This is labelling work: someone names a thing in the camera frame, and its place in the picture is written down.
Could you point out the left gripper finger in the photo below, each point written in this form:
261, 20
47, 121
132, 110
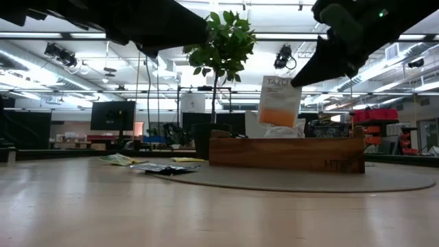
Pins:
181, 27

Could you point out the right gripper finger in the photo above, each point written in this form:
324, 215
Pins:
326, 65

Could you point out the white orange tea packet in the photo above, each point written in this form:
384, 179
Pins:
279, 103
284, 130

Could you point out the dark blue tea packet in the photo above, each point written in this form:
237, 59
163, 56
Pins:
327, 129
164, 168

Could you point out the wooden tea organizer box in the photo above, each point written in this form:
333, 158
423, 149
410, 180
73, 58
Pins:
284, 154

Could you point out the green yellow tea packet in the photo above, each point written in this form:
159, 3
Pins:
121, 160

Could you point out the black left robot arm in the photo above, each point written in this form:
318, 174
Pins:
41, 8

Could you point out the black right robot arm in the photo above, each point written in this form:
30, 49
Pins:
418, 13

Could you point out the black ceiling-mounted device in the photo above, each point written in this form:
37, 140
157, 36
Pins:
61, 55
283, 56

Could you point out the potted green plant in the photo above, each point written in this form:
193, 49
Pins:
223, 44

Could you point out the shelf with red bins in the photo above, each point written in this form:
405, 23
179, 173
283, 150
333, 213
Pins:
375, 115

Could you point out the black background monitor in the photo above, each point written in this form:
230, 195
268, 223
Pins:
113, 115

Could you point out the round beige mat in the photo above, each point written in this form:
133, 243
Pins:
274, 182

